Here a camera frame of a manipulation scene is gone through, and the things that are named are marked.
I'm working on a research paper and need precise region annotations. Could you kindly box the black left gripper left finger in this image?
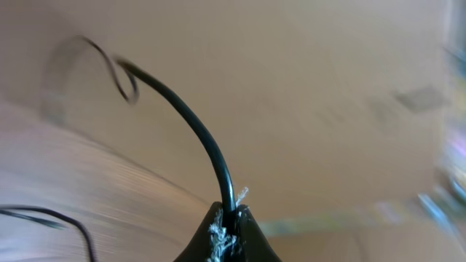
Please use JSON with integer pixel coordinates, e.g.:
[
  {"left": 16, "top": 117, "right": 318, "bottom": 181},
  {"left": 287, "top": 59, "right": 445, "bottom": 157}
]
[{"left": 174, "top": 202, "right": 222, "bottom": 262}]

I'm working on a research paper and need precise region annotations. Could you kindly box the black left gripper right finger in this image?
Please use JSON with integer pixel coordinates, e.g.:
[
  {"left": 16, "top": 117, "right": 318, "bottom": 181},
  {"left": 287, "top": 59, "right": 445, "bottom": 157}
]
[{"left": 229, "top": 205, "right": 282, "bottom": 262}]

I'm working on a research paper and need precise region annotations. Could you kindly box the black usb cable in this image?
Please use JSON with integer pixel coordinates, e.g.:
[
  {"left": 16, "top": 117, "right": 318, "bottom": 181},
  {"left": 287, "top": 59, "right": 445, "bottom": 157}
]
[
  {"left": 0, "top": 205, "right": 98, "bottom": 262},
  {"left": 72, "top": 34, "right": 237, "bottom": 223}
]

